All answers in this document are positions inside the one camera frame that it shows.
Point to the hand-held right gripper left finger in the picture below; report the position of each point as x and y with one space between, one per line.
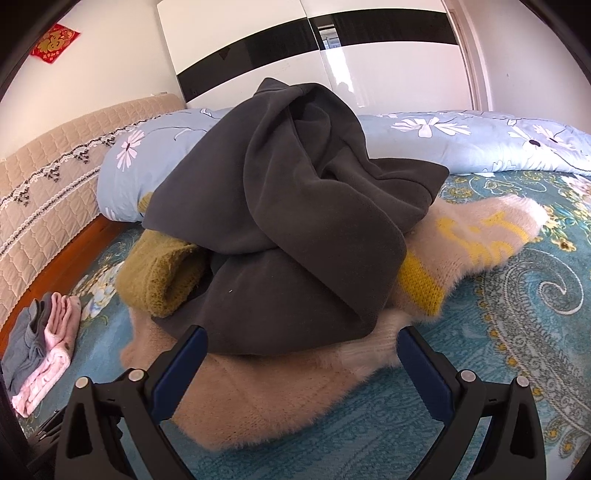
180 369

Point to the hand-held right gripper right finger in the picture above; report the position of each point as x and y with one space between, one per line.
425 369

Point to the dark grey pants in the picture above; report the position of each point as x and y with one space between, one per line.
277 207

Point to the teal patterned bedspread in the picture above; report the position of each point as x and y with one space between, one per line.
508 323

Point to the olive green knit sweater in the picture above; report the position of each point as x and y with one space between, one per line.
157 272

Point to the beige fuzzy sweater yellow print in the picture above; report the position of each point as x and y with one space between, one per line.
277 392

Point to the folded pink garment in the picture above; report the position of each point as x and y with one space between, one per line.
51 360

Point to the folded grey garment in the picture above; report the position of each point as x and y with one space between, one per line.
23 350

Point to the beige quilted headboard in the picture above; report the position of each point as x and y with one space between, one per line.
55 184

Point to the light blue floral quilt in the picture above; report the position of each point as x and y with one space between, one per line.
461 143

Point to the white wardrobe with black stripe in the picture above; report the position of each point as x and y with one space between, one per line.
392 69

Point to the wooden bed frame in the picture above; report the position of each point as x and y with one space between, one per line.
69 258

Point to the red wall decoration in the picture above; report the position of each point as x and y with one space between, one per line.
55 44

